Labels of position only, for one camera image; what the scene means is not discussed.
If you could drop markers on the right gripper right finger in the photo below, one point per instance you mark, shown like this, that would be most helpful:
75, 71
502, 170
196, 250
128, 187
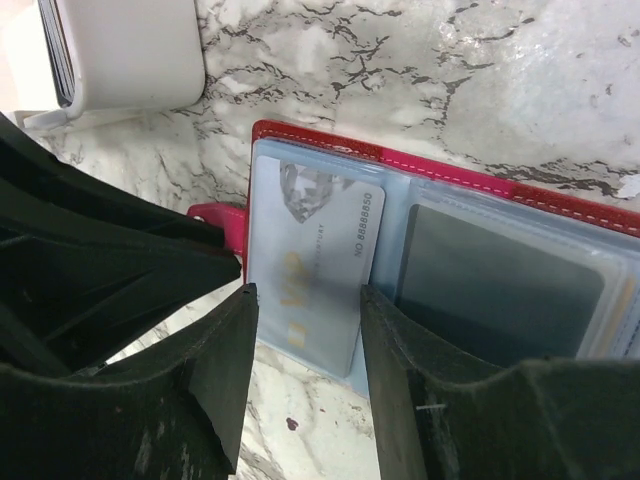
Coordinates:
441, 413

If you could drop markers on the red leather card holder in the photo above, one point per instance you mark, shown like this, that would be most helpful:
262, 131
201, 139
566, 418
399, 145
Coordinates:
601, 237

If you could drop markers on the credit card with magnetic stripe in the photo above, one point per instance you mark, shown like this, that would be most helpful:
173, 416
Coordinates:
496, 298

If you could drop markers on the silver diamond VIP card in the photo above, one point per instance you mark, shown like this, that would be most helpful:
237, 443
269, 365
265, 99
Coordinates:
312, 236

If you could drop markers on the stack of cards in tray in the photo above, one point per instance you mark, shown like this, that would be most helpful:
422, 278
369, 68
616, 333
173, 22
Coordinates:
58, 52

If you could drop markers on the white rectangular plastic tray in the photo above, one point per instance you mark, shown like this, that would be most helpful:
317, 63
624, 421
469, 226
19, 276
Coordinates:
128, 57

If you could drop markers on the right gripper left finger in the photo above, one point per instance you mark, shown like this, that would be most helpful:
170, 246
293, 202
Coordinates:
174, 410

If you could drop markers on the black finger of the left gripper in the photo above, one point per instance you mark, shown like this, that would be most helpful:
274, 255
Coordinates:
87, 268

